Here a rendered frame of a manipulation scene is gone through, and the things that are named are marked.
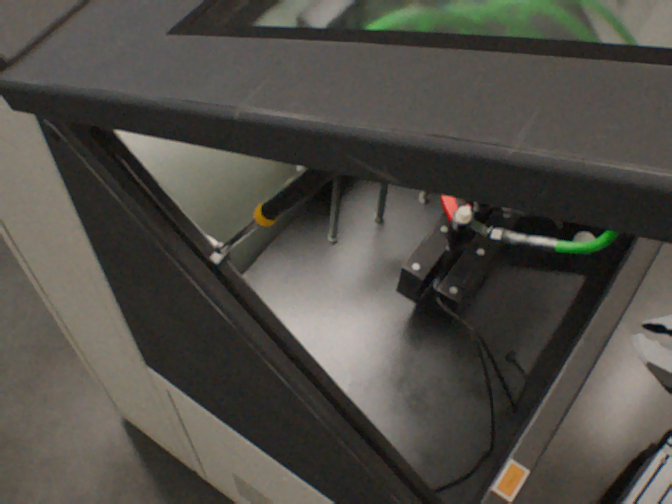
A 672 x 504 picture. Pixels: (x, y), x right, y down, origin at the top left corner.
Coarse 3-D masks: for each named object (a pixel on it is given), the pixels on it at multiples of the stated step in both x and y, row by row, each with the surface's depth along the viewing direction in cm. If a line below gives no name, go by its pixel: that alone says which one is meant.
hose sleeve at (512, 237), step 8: (504, 232) 104; (512, 232) 103; (520, 232) 103; (504, 240) 104; (512, 240) 103; (520, 240) 102; (528, 240) 101; (536, 240) 100; (544, 240) 99; (552, 240) 99; (536, 248) 100; (544, 248) 99; (552, 248) 98
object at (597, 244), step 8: (608, 232) 90; (616, 232) 89; (592, 240) 94; (600, 240) 92; (608, 240) 91; (560, 248) 98; (568, 248) 97; (576, 248) 96; (584, 248) 95; (592, 248) 94; (600, 248) 93
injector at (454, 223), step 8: (472, 216) 107; (456, 224) 107; (464, 224) 106; (448, 232) 110; (456, 232) 108; (464, 232) 108; (448, 240) 111; (456, 240) 110; (464, 240) 111; (472, 240) 111; (448, 248) 114; (456, 248) 112; (464, 248) 111; (472, 248) 110; (448, 256) 115; (456, 256) 115; (440, 264) 119; (448, 264) 117; (440, 272) 120; (448, 272) 119; (440, 280) 122
